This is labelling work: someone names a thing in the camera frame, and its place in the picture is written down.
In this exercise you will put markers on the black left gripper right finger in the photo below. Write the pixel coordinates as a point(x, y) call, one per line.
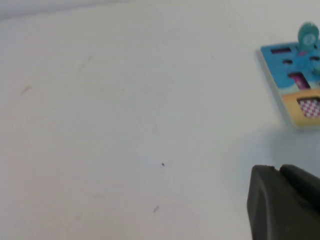
point(302, 180)

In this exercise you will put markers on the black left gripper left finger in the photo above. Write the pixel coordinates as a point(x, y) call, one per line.
point(280, 212)

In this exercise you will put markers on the blue wooden number puzzle board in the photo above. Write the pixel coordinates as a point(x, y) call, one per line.
point(277, 72)

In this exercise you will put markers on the teal fish peg printed 2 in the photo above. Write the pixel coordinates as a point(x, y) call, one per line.
point(308, 38)

